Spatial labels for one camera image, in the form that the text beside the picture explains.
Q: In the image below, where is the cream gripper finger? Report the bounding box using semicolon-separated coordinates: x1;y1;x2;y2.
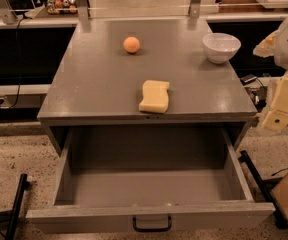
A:
261;110;288;132
253;31;278;58

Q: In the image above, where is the grey top drawer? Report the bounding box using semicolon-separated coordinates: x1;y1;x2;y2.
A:
27;125;274;233

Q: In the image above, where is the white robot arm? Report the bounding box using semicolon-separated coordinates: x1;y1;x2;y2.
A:
253;16;288;135

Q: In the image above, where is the grey drawer cabinet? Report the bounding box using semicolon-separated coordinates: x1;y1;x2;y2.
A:
38;18;256;151

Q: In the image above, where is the small black device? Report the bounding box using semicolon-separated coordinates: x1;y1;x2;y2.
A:
240;74;257;84

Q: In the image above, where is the white bowl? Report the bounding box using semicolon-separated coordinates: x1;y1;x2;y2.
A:
202;33;241;64

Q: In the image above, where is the yellow sponge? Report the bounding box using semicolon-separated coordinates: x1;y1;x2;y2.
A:
139;80;170;113

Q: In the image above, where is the orange ball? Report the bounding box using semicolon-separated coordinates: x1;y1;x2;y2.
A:
123;37;140;54

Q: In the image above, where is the black metal leg left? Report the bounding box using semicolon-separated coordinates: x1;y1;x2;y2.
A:
0;174;30;240

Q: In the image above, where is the black top drawer handle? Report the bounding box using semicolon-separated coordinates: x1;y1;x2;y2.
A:
132;216;173;233

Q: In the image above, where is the black hanging cable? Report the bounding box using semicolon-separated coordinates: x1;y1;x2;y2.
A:
10;17;26;109

